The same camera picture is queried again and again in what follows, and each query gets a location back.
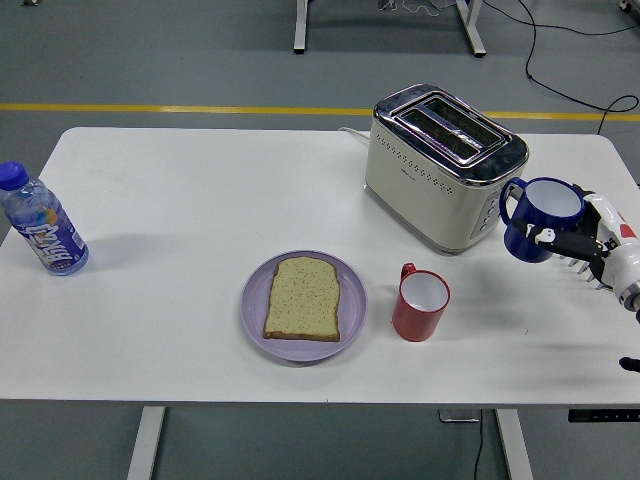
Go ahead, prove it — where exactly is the white table leg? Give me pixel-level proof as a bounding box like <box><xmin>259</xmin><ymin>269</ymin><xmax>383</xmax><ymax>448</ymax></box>
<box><xmin>494</xmin><ymin>408</ymin><xmax>535</xmax><ymax>480</ymax></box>
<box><xmin>126</xmin><ymin>406</ymin><xmax>166</xmax><ymax>480</ymax></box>

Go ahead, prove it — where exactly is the black table control panel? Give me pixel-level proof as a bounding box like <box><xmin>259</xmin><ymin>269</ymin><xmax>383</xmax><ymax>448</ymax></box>
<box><xmin>568</xmin><ymin>409</ymin><xmax>640</xmax><ymax>423</ymax></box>

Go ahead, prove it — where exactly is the silver metal toast rack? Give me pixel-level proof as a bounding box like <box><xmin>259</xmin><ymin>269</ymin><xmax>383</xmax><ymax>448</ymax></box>
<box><xmin>555</xmin><ymin>255</ymin><xmax>615</xmax><ymax>292</ymax></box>

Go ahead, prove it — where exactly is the slice of bread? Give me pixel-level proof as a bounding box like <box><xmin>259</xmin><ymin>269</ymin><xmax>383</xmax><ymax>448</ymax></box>
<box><xmin>263</xmin><ymin>256</ymin><xmax>342</xmax><ymax>344</ymax></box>

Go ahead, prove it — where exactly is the cream and chrome toaster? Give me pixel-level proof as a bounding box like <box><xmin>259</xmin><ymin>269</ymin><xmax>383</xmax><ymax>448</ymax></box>
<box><xmin>363</xmin><ymin>83</ymin><xmax>530</xmax><ymax>257</ymax></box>

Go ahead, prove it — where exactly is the white toaster cord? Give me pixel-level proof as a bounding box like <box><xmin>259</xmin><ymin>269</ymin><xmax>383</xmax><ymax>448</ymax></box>
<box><xmin>338</xmin><ymin>126</ymin><xmax>372</xmax><ymax>149</ymax></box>

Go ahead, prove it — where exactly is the grey under-table bracket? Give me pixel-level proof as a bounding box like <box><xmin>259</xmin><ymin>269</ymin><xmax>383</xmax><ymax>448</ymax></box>
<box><xmin>438</xmin><ymin>409</ymin><xmax>481</xmax><ymax>424</ymax></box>

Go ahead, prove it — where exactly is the purple round plate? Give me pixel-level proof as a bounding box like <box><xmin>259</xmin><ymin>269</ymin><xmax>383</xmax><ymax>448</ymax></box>
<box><xmin>240</xmin><ymin>249</ymin><xmax>369</xmax><ymax>363</ymax></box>

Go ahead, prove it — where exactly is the white background desk leg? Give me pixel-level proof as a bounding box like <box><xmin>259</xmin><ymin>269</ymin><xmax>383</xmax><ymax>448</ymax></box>
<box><xmin>292</xmin><ymin>0</ymin><xmax>310</xmax><ymax>56</ymax></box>
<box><xmin>455</xmin><ymin>0</ymin><xmax>488</xmax><ymax>58</ymax></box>

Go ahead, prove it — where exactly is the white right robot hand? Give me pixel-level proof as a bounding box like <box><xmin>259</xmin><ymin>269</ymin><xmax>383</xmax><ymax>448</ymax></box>
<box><xmin>517</xmin><ymin>184</ymin><xmax>640</xmax><ymax>297</ymax></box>

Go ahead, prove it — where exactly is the plastic drink bottle blue cap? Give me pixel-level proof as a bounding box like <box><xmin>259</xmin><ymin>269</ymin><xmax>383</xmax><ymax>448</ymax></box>
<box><xmin>0</xmin><ymin>160</ymin><xmax>90</xmax><ymax>277</ymax></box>

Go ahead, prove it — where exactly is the thin white floor wire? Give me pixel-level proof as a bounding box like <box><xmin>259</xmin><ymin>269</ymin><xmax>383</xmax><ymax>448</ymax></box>
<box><xmin>378</xmin><ymin>0</ymin><xmax>454</xmax><ymax>15</ymax></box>

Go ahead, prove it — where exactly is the red enamel cup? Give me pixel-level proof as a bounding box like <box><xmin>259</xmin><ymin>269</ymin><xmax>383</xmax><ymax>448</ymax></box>
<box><xmin>391</xmin><ymin>261</ymin><xmax>451</xmax><ymax>343</ymax></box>

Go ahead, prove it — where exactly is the blue enamel cup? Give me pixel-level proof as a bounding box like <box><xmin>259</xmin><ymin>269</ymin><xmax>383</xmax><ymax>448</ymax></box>
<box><xmin>499</xmin><ymin>176</ymin><xmax>585</xmax><ymax>265</ymax></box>

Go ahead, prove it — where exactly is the long black floor cable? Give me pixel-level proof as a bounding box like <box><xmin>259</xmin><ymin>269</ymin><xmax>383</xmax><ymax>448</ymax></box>
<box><xmin>516</xmin><ymin>0</ymin><xmax>640</xmax><ymax>136</ymax></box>

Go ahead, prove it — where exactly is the thin black hanging cable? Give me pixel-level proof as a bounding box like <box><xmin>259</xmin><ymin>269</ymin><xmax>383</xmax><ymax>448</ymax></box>
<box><xmin>472</xmin><ymin>419</ymin><xmax>486</xmax><ymax>480</ymax></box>

